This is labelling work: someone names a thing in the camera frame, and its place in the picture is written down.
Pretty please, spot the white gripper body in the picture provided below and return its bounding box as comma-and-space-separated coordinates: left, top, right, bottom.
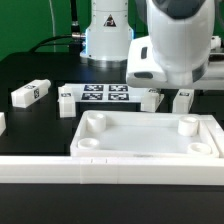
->
126, 36, 224, 90

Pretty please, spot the white desk tabletop tray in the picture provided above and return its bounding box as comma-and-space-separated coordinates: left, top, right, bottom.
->
70, 110, 220, 158

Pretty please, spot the white fiducial marker sheet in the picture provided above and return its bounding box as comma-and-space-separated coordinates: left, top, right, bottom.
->
65, 83, 146, 103

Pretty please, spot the white fence right bar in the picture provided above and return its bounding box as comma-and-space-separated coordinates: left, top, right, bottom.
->
202, 115, 224, 158

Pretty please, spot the white fence bar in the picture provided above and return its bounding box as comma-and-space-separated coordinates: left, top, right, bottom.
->
0, 112, 6, 136
202, 115, 224, 158
0, 156, 224, 186

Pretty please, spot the white fence front bar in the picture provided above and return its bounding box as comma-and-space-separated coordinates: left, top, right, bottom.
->
0, 156, 224, 186

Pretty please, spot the white fence left bar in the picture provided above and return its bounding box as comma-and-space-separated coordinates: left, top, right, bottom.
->
0, 112, 6, 136

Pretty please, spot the black cable with connector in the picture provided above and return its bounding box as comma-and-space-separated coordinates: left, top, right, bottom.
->
28, 0, 88, 54

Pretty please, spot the thin white cable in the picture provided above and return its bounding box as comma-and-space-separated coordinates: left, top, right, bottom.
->
48, 0, 57, 38

